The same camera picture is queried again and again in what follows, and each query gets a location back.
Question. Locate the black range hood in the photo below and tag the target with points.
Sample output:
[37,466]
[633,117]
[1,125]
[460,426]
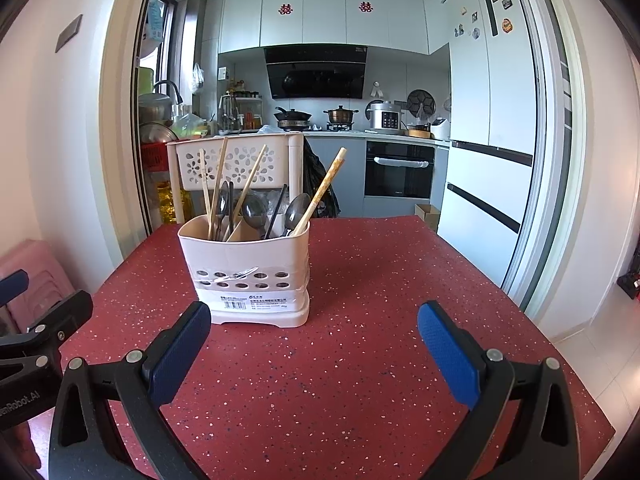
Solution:
[315,72]

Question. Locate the white countertop appliance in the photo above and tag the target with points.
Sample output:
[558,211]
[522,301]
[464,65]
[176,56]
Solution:
[441,129]

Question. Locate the round black rack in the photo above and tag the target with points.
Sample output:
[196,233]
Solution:
[421,101]

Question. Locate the pink plastic stools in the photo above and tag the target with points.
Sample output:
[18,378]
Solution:
[30,265]

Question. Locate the white refrigerator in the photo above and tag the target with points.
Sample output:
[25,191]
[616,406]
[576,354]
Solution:
[500,85]

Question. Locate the hanging plastic bag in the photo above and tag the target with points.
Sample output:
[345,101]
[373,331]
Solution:
[198,77]

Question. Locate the fridge magnets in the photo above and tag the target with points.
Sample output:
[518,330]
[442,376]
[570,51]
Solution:
[492,5]

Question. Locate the steel basin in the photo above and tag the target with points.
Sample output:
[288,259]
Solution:
[155,107]

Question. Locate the black cloth bag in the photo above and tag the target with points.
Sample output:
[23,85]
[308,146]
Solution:
[320,175]

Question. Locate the blue carton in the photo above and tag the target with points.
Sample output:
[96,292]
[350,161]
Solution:
[156,20]

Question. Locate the white flower-pattern basket cart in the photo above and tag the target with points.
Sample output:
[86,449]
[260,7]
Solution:
[280,155]

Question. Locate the red paper decal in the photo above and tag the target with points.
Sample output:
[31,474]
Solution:
[286,9]
[365,6]

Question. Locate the white upper cabinets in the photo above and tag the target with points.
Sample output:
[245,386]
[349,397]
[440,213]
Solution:
[325,22]

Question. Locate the yellow oil bottle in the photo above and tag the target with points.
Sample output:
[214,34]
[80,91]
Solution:
[167,200]

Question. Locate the black wok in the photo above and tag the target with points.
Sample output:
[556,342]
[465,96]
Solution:
[292,115]

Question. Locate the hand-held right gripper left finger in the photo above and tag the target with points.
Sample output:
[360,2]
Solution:
[185,345]

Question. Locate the white plastic utensil holder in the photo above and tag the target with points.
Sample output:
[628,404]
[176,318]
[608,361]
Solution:
[250,255]

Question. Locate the spice rack with bottles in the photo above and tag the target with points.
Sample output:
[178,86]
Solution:
[240,115]

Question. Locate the cardboard box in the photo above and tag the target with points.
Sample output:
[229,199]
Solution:
[427,217]

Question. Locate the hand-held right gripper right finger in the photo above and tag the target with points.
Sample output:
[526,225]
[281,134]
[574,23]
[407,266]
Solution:
[450,355]

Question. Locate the black built-in oven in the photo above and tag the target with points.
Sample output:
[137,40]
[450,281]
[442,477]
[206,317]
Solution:
[400,175]

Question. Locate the steel cooking pot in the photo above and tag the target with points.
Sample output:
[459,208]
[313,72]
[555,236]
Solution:
[341,116]

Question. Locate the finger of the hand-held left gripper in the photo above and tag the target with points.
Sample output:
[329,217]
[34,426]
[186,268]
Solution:
[12,285]
[65,315]

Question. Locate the silver rice cooker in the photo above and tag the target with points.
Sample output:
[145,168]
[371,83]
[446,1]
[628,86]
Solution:
[385,117]

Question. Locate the grey wall switch panel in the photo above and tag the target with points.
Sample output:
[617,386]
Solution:
[68,33]

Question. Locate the blue patterned bamboo chopstick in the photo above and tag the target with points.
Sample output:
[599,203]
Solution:
[322,190]

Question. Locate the wooden steamer tray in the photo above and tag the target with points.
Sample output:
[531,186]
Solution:
[420,133]

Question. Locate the red container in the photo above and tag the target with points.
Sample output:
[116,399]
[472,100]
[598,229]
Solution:
[155,157]

